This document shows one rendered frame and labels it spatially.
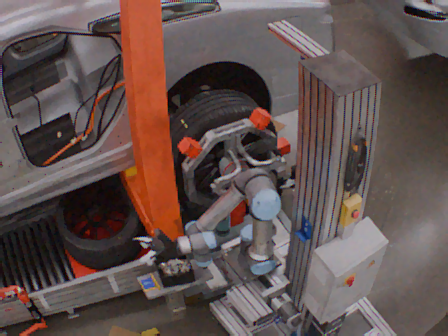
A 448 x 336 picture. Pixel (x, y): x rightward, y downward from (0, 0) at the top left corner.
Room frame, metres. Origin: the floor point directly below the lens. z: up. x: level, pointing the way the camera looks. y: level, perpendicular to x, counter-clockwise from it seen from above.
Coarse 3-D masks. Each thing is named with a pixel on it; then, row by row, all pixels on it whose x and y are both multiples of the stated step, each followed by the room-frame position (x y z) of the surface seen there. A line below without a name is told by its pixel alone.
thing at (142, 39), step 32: (128, 0) 2.09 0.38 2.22; (160, 0) 2.16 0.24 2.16; (128, 32) 2.10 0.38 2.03; (160, 32) 2.15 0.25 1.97; (128, 64) 2.13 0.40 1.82; (160, 64) 2.15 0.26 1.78; (128, 96) 2.19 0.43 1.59; (160, 96) 2.14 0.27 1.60; (160, 128) 2.14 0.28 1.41; (160, 160) 2.13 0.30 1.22; (160, 192) 2.12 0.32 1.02; (160, 224) 2.11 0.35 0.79
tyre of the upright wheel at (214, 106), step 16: (208, 96) 2.67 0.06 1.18; (224, 96) 2.66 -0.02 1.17; (240, 96) 2.71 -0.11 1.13; (176, 112) 2.61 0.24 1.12; (192, 112) 2.56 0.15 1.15; (208, 112) 2.53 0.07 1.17; (224, 112) 2.51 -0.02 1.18; (240, 112) 2.54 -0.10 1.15; (176, 128) 2.52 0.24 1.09; (192, 128) 2.45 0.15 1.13; (208, 128) 2.46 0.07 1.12; (272, 128) 2.62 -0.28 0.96; (176, 144) 2.43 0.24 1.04; (176, 160) 2.39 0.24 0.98; (176, 176) 2.38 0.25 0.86
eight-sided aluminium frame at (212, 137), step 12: (216, 132) 2.44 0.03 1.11; (228, 132) 2.42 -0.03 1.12; (240, 132) 2.44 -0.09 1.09; (252, 132) 2.47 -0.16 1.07; (264, 132) 2.50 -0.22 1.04; (204, 144) 2.39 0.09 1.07; (276, 144) 2.53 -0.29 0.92; (204, 156) 2.36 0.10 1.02; (192, 168) 2.33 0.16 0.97; (192, 180) 2.33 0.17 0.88; (192, 192) 2.33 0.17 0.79; (204, 204) 2.35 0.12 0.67
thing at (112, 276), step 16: (96, 272) 2.02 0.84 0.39; (112, 272) 2.03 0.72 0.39; (128, 272) 2.08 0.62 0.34; (144, 272) 2.12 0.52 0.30; (48, 288) 1.84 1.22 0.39; (64, 288) 1.86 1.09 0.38; (80, 288) 1.91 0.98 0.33; (96, 288) 1.96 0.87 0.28; (0, 304) 1.62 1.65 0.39; (16, 304) 1.68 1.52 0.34
